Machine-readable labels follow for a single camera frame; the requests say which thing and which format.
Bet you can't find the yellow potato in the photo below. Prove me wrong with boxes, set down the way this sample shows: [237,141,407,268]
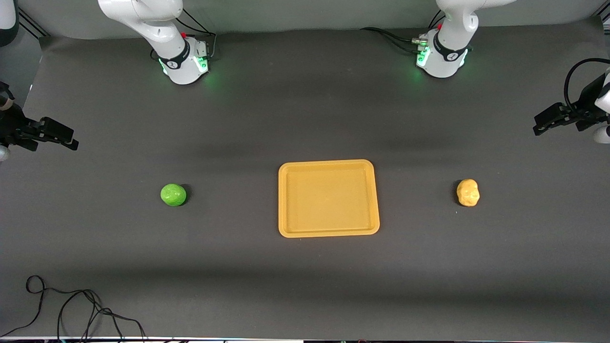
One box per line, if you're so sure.
[456,179,481,208]

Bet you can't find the green apple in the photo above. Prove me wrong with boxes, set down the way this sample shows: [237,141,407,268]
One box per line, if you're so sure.
[160,183,187,207]

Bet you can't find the yellow plastic tray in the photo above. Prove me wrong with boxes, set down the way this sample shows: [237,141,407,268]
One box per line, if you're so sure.
[278,159,380,238]

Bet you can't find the dark grey table mat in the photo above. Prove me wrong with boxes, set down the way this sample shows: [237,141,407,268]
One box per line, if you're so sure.
[0,17,610,340]

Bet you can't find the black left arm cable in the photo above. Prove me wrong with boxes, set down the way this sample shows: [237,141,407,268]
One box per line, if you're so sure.
[563,58,610,111]

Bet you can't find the loose black cable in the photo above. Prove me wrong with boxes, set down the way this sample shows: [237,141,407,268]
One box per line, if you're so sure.
[0,275,148,341]

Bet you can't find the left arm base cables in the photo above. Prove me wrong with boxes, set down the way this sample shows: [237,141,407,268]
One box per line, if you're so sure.
[360,10,446,54]

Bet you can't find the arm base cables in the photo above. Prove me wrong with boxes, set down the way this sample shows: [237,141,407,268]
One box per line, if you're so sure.
[360,10,446,54]
[150,7,218,62]

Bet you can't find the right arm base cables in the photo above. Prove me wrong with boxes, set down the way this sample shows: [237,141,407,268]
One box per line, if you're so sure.
[150,7,218,62]

